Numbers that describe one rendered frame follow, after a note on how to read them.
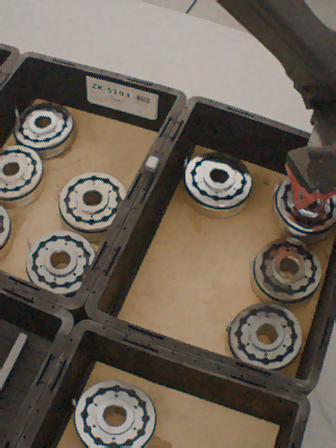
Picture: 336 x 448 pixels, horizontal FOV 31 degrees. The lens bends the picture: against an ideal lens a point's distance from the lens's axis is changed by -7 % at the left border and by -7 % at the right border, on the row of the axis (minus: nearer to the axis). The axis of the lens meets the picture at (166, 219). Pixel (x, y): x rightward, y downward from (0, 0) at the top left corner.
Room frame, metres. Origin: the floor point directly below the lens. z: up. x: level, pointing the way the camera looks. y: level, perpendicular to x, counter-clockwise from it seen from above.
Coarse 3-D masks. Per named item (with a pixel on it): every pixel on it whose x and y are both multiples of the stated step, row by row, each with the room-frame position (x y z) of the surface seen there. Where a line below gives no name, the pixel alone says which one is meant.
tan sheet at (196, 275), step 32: (256, 192) 0.58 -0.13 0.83; (160, 224) 0.51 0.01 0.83; (192, 224) 0.51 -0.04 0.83; (224, 224) 0.51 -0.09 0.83; (256, 224) 0.52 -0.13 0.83; (160, 256) 0.45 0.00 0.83; (192, 256) 0.46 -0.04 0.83; (224, 256) 0.46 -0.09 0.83; (320, 256) 0.47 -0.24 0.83; (160, 288) 0.40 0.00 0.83; (192, 288) 0.41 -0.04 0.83; (224, 288) 0.41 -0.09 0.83; (320, 288) 0.42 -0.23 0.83; (128, 320) 0.35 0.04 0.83; (160, 320) 0.35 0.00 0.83; (192, 320) 0.35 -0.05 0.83; (224, 320) 0.36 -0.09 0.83; (224, 352) 0.31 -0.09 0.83
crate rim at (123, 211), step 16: (16, 64) 0.73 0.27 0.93; (64, 64) 0.74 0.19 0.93; (80, 64) 0.74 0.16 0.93; (0, 80) 0.69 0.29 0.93; (112, 80) 0.71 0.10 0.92; (128, 80) 0.70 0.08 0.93; (144, 80) 0.71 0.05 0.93; (176, 96) 0.68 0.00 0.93; (176, 112) 0.64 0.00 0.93; (160, 128) 0.60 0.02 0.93; (160, 144) 0.57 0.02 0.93; (144, 160) 0.54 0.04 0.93; (144, 176) 0.51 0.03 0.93; (128, 192) 0.49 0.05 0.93; (128, 208) 0.46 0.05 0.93; (112, 224) 0.43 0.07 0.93; (112, 240) 0.41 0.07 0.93; (96, 256) 0.39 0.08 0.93; (0, 272) 0.35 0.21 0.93; (96, 272) 0.36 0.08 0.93; (16, 288) 0.33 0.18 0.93; (32, 288) 0.33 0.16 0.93; (80, 288) 0.34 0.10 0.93; (64, 304) 0.31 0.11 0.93; (80, 304) 0.32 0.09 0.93
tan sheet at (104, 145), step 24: (96, 120) 0.70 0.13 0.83; (72, 144) 0.65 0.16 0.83; (96, 144) 0.65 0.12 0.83; (120, 144) 0.65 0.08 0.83; (144, 144) 0.65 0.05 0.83; (48, 168) 0.59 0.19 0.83; (72, 168) 0.60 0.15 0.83; (96, 168) 0.60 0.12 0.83; (120, 168) 0.60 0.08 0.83; (48, 192) 0.55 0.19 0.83; (24, 216) 0.50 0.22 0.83; (48, 216) 0.50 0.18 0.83; (24, 240) 0.46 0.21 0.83; (0, 264) 0.41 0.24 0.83; (24, 264) 0.42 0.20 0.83
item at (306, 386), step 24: (264, 120) 0.64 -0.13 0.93; (168, 144) 0.57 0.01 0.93; (144, 192) 0.49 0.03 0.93; (120, 240) 0.41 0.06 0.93; (96, 288) 0.34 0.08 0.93; (96, 312) 0.31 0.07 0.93; (144, 336) 0.28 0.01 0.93; (216, 360) 0.26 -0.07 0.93; (240, 360) 0.26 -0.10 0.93; (312, 360) 0.26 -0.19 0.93; (288, 384) 0.23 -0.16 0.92; (312, 384) 0.23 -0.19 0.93
